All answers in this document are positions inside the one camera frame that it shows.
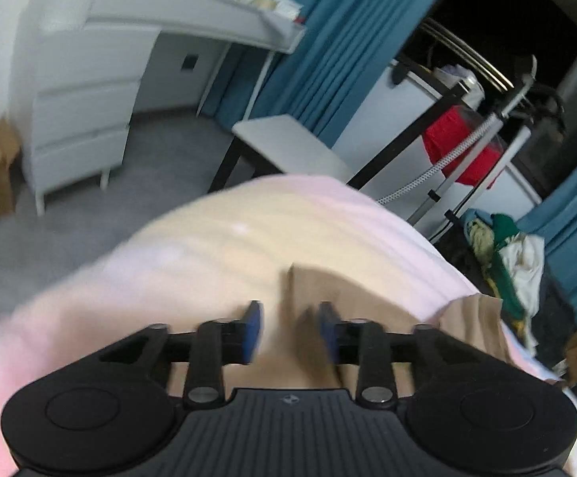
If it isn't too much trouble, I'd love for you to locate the red cloth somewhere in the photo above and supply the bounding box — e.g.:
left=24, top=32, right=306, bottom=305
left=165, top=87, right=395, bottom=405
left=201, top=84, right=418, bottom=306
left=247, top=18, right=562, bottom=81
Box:
left=422, top=108, right=506, bottom=190

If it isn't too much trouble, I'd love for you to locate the white steamer pole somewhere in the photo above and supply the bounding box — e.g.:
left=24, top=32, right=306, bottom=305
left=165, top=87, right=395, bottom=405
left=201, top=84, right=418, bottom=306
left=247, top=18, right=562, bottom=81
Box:
left=407, top=54, right=538, bottom=224

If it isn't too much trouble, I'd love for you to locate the white side table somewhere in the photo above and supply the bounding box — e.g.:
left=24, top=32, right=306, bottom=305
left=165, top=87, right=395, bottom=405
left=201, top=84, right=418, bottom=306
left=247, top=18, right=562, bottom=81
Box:
left=208, top=114, right=355, bottom=194

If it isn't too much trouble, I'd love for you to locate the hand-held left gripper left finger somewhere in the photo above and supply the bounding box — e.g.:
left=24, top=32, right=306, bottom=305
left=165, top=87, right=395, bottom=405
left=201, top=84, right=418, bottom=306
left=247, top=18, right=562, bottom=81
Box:
left=99, top=301, right=265, bottom=407

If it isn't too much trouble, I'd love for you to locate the braided steamer hose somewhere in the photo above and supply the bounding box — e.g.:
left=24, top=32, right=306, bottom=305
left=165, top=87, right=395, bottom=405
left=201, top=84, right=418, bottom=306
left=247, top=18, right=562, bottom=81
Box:
left=375, top=113, right=494, bottom=207

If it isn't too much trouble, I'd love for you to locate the pastel bed sheet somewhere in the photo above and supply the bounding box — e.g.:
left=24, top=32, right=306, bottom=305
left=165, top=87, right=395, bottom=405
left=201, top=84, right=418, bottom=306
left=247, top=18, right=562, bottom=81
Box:
left=0, top=174, right=577, bottom=477

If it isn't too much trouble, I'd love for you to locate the white drawer chest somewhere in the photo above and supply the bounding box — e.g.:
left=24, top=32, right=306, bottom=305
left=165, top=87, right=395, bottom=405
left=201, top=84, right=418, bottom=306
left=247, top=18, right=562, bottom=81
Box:
left=13, top=22, right=163, bottom=217

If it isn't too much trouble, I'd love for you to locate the white desk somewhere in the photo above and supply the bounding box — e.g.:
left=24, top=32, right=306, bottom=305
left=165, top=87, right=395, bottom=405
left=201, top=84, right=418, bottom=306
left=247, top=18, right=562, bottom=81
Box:
left=37, top=0, right=309, bottom=120

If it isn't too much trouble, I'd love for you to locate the white packet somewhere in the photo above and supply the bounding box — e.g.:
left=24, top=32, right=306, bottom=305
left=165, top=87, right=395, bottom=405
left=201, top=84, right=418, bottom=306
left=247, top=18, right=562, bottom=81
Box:
left=273, top=0, right=304, bottom=21

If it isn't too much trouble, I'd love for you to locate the pile of clothes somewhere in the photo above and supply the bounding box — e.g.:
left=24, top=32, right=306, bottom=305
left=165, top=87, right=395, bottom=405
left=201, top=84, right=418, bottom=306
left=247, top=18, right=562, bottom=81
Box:
left=460, top=207, right=548, bottom=355

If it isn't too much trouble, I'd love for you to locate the dark window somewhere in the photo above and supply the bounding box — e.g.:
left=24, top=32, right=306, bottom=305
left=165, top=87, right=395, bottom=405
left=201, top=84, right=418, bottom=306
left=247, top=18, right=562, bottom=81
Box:
left=398, top=0, right=577, bottom=197

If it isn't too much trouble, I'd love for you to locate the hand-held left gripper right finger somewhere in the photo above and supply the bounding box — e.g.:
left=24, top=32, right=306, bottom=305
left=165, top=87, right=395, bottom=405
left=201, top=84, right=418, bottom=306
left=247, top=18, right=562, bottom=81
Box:
left=318, top=301, right=484, bottom=407

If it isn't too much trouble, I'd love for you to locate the blue curtain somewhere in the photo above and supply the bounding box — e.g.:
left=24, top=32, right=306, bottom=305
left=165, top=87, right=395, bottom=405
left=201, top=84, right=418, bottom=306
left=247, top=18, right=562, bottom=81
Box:
left=516, top=132, right=577, bottom=331
left=203, top=0, right=463, bottom=151

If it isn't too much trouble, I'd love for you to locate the tan printed garment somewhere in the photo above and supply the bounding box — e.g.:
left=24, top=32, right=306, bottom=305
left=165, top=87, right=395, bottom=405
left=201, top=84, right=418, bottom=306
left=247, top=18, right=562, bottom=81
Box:
left=167, top=262, right=525, bottom=392

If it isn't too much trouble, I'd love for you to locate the black clothes rack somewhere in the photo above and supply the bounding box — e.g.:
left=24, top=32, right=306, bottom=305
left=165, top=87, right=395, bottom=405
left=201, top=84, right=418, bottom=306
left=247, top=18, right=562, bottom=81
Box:
left=345, top=54, right=474, bottom=190

